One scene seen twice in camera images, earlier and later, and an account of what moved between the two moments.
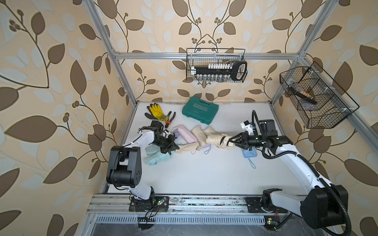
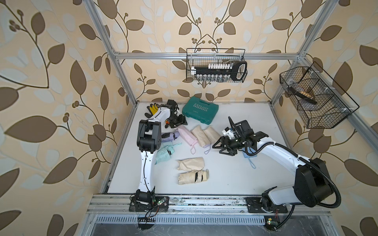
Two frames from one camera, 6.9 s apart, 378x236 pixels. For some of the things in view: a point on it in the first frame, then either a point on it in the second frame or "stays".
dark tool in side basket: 309,100 stays
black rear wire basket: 202,57 stays
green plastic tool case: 204,111 stays
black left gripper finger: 166,149 → 167,122
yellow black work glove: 155,112 stays
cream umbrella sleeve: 187,148 → 197,163
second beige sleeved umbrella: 209,131 stays
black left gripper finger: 173,147 → 181,120
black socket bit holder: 236,71 stays
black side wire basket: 320,101 stays
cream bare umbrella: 219,140 → 193,176
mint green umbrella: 152,160 stays
